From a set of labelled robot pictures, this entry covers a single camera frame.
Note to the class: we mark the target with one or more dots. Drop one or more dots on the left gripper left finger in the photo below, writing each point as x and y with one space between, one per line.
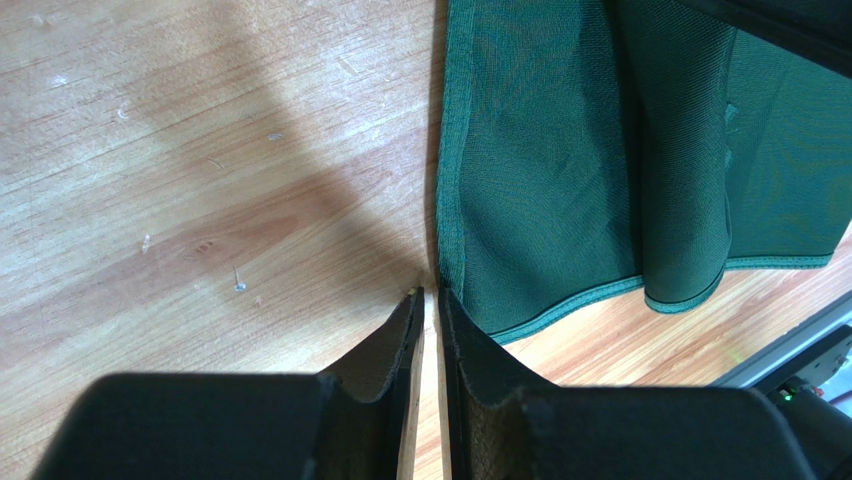
352 420

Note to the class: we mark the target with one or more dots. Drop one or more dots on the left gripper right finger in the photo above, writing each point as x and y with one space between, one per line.
508 422

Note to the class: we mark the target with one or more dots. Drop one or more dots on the dark green cloth napkin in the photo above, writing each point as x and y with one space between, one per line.
591 148

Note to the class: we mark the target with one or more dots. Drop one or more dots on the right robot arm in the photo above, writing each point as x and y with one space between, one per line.
817 30

